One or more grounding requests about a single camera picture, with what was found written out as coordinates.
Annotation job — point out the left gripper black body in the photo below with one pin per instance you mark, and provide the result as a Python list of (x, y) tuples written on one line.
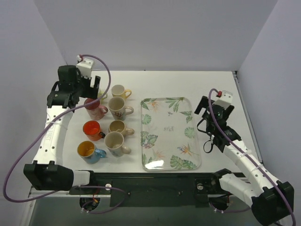
[(93, 87)]

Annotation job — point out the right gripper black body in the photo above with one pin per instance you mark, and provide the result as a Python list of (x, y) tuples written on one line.
[(202, 105)]

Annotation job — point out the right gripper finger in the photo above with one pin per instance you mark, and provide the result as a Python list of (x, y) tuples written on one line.
[(203, 104), (228, 111)]

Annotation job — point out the light green octagonal mug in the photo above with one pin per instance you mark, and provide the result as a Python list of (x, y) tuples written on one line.
[(102, 95)]

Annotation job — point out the pink floral mug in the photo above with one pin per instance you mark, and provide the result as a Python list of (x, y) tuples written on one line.
[(96, 111)]

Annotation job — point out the yellow mug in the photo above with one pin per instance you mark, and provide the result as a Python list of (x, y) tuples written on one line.
[(120, 91)]

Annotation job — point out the cream leaf pattern mug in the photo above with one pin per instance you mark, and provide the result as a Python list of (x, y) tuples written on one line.
[(119, 109)]

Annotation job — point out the orange mug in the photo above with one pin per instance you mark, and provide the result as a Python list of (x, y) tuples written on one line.
[(93, 130)]

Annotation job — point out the round beige mug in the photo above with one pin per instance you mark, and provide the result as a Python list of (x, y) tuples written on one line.
[(120, 126)]

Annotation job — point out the cream floral mug front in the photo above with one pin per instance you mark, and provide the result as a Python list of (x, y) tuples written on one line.
[(114, 141)]

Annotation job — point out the blue glazed mug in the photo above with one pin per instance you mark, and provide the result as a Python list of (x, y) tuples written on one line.
[(90, 153)]

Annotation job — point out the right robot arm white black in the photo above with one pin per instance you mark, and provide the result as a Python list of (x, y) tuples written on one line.
[(269, 199)]

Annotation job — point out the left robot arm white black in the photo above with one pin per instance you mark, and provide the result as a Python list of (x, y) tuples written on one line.
[(46, 172)]

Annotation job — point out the floral plastic tray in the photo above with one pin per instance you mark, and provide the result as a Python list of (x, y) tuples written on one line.
[(168, 135)]

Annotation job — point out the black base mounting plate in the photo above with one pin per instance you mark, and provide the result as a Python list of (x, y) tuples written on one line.
[(154, 189)]

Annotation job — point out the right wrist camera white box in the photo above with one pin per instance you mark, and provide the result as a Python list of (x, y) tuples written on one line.
[(224, 99)]

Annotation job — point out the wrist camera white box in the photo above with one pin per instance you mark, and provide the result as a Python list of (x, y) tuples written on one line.
[(224, 99), (85, 67)]

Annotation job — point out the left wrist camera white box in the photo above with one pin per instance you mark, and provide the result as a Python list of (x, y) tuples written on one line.
[(85, 67)]

